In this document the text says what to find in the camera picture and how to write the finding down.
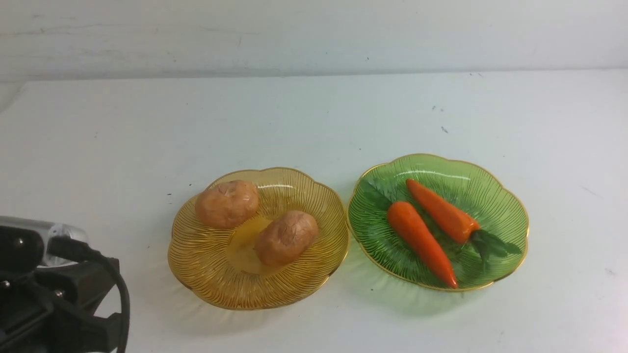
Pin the amber ribbed plastic plate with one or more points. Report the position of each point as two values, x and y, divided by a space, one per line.
220 266

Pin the toy potato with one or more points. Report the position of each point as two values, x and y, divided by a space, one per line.
286 238
227 204

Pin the toy carrot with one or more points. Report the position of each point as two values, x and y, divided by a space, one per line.
459 225
405 220

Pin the left-side wrist camera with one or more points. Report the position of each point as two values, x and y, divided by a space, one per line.
47 231

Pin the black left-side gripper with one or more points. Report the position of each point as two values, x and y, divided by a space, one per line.
53 309

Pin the green ribbed plastic plate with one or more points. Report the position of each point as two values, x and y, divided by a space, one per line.
470 188

